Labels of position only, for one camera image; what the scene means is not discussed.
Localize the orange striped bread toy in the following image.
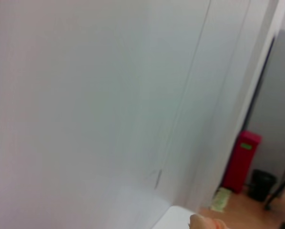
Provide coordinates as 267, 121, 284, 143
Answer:
188, 213, 229, 229

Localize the red cabinet with green label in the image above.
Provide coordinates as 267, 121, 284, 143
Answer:
222, 130, 263, 194

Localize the green patterned bag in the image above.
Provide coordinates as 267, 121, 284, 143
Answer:
210, 187, 233, 213

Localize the grey partition panel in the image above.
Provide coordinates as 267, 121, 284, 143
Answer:
245, 28, 285, 189

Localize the black waste bin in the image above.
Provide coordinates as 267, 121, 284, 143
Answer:
247, 168, 277, 203

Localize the black stand leg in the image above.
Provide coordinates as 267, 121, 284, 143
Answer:
264, 175, 285, 211

